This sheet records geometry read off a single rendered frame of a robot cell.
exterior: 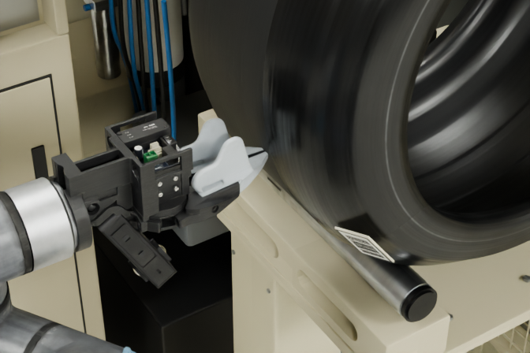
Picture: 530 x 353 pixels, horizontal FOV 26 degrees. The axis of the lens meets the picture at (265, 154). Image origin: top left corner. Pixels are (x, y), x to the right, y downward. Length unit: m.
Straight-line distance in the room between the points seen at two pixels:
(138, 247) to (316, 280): 0.31
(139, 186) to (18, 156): 0.75
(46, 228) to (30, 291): 0.93
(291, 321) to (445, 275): 0.40
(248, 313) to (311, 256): 0.48
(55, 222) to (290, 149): 0.22
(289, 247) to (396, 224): 0.26
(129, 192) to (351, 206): 0.21
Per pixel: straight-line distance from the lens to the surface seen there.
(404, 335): 1.25
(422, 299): 1.22
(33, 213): 0.99
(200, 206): 1.04
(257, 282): 1.72
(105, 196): 1.02
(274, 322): 1.73
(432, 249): 1.17
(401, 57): 0.98
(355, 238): 1.11
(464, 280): 1.41
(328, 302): 1.34
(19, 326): 1.02
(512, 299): 1.39
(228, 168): 1.07
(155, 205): 1.02
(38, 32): 1.69
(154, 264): 1.09
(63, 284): 1.94
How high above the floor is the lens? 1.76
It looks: 37 degrees down
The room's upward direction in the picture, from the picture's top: straight up
